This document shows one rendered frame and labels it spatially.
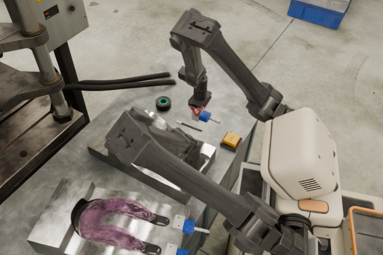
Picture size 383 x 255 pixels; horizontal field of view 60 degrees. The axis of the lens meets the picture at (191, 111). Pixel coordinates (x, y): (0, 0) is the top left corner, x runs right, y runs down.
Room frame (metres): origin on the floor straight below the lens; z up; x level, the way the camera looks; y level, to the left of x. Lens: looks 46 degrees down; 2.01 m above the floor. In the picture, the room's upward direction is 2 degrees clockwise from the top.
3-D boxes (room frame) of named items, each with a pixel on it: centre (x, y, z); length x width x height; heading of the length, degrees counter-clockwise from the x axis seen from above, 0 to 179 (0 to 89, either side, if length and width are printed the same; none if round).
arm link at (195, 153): (0.72, 0.00, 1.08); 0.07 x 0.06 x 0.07; 44
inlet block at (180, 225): (0.53, -0.02, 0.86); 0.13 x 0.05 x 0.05; 79
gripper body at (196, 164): (0.71, -0.01, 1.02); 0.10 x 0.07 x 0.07; 151
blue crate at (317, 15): (3.65, -1.45, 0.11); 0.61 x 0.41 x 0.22; 59
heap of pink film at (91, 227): (0.53, 0.26, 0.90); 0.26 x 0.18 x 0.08; 79
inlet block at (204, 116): (1.01, -0.07, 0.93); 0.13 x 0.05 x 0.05; 61
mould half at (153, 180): (0.88, 0.17, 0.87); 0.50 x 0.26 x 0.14; 62
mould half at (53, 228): (0.52, 0.26, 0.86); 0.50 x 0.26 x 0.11; 79
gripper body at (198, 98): (1.03, -0.03, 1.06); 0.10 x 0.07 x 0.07; 151
